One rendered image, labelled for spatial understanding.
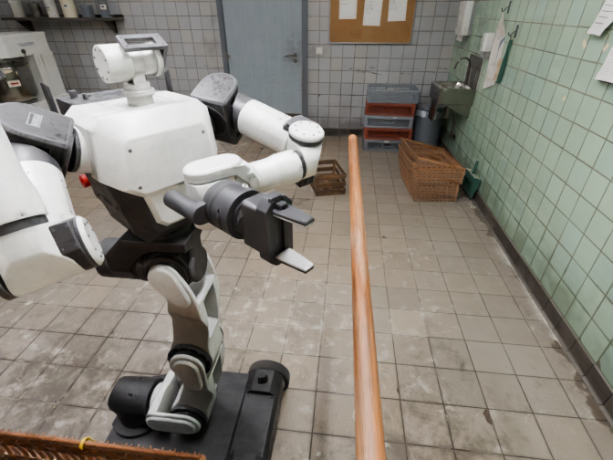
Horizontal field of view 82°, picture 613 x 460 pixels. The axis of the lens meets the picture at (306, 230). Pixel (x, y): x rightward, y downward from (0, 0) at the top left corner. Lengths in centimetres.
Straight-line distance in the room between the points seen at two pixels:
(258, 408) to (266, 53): 441
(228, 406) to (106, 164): 117
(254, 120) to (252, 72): 439
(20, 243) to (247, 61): 484
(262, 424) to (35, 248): 121
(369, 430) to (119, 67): 72
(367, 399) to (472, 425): 152
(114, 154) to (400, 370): 166
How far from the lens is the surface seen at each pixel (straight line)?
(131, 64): 81
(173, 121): 81
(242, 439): 157
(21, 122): 78
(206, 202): 61
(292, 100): 522
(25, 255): 56
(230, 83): 95
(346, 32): 506
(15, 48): 569
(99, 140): 77
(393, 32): 508
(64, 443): 110
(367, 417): 43
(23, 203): 56
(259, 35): 518
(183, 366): 121
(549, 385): 224
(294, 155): 75
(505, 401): 207
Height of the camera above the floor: 157
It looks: 32 degrees down
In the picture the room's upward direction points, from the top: straight up
